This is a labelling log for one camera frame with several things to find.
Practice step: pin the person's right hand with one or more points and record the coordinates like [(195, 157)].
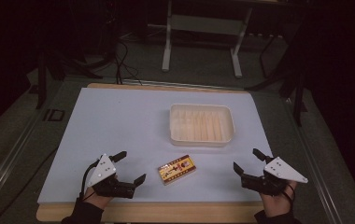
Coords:
[(276, 203)]

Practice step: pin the white metal stand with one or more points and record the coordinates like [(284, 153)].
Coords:
[(166, 46)]

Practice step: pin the person's left hand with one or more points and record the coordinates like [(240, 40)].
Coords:
[(95, 198)]

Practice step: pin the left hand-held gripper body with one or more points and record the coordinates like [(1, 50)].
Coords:
[(103, 170)]

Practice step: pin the white rectangular plastic tray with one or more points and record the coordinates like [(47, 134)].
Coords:
[(201, 125)]

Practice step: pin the silver metal strip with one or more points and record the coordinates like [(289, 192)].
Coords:
[(172, 84)]

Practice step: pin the black metal stand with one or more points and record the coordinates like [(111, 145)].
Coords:
[(297, 93)]

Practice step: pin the aluminium rail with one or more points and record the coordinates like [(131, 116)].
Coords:
[(317, 168), (7, 161)]

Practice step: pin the black rectangular bracket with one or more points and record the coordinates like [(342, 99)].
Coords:
[(54, 115)]

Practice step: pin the light blue table mat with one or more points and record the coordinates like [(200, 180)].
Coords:
[(110, 124)]

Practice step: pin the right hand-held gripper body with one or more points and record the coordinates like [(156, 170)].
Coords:
[(280, 170)]

